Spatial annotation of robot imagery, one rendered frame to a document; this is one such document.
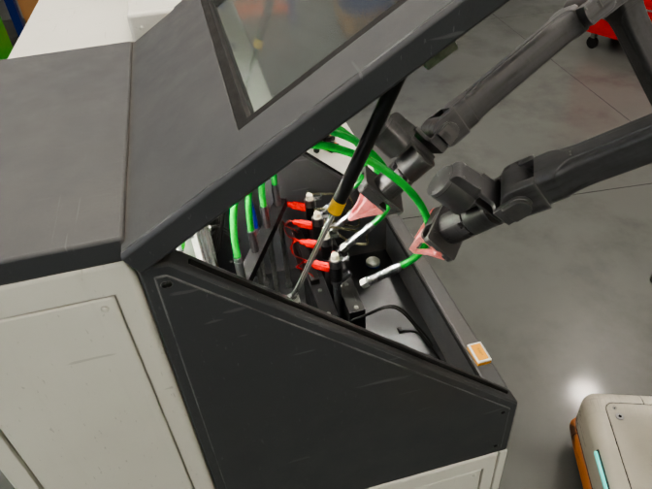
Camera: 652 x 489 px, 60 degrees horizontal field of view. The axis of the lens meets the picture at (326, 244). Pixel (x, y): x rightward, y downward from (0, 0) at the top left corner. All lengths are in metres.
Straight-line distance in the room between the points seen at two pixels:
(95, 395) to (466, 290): 2.13
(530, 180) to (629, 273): 2.20
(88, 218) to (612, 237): 2.84
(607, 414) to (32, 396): 1.69
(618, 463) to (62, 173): 1.69
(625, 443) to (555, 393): 0.48
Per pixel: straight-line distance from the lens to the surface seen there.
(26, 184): 0.84
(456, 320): 1.29
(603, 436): 2.03
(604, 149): 0.86
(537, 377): 2.47
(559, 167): 0.87
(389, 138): 1.04
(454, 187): 0.89
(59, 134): 0.96
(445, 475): 1.29
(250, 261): 1.23
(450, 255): 0.99
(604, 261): 3.08
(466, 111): 1.10
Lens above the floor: 1.88
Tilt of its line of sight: 39 degrees down
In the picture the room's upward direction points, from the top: 5 degrees counter-clockwise
